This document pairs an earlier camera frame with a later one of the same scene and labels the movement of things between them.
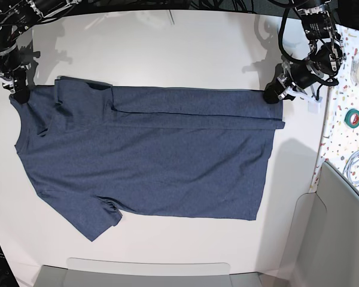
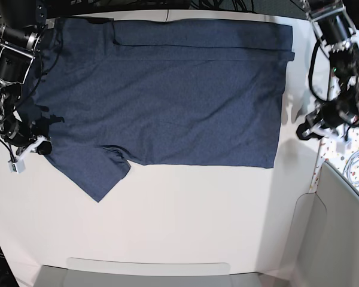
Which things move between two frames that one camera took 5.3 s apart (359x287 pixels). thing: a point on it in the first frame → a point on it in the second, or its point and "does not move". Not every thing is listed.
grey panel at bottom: [115, 272] does not move
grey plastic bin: [328, 243] does not move
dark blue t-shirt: [96, 150] → [176, 94]
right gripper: [300, 80] → [337, 115]
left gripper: [14, 69] → [30, 137]
